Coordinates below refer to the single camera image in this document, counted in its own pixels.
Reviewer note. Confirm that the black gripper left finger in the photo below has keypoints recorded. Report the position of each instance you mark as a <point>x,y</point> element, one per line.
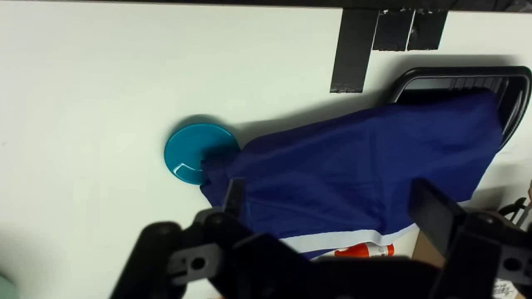
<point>235,197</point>

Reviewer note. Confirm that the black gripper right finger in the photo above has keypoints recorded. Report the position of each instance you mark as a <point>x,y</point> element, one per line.
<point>436,215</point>

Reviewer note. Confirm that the blue cloth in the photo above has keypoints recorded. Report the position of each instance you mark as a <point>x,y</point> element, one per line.
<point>345,182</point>

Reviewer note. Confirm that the teal round plate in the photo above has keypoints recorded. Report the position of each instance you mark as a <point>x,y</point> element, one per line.
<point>190,145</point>

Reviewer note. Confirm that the orange toy bottle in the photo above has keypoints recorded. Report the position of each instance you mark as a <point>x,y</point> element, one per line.
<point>365,252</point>

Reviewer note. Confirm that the black tape strips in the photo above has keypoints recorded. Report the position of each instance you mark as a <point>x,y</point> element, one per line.
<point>363,32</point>

